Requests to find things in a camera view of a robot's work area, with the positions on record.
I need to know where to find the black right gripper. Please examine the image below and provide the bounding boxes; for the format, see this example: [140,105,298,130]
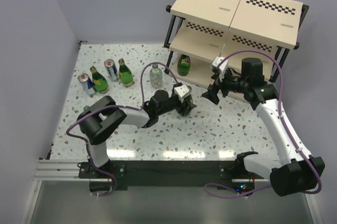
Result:
[202,67,249,105]

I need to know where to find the green Perrier bottle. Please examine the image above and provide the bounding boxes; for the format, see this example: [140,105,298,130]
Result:
[118,58,134,87]
[183,94,197,114]
[90,66,109,94]

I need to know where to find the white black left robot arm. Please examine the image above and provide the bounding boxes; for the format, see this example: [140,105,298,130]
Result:
[77,90,197,178]

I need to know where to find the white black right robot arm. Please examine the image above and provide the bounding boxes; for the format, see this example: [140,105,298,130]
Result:
[202,57,325,196]

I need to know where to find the green bottle on shelf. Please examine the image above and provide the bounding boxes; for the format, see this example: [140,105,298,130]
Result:
[177,54,191,76]

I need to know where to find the beige three-tier shelf unit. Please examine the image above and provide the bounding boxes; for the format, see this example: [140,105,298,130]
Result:
[164,0,309,87]

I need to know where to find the clear bottle green cap centre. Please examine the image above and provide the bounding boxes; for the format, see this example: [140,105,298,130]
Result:
[150,64,163,88]

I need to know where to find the silver blue can back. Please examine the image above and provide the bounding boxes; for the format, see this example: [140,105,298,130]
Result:
[104,58,119,82]

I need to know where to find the silver blue can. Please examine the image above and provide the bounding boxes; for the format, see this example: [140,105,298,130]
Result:
[77,73,96,96]
[104,58,119,82]

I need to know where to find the silver blue can front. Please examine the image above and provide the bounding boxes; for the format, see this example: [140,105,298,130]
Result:
[77,73,96,96]

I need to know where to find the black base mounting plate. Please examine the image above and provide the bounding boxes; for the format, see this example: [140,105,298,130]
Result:
[77,160,260,194]

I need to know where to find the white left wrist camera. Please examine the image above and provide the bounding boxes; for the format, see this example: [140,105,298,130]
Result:
[173,84,191,102]

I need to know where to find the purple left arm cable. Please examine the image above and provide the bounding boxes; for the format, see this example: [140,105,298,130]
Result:
[65,62,182,198]

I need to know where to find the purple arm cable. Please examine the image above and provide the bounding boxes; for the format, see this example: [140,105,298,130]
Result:
[204,50,323,199]
[65,62,182,198]

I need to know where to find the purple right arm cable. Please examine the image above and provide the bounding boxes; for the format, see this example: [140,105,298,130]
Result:
[204,50,323,199]

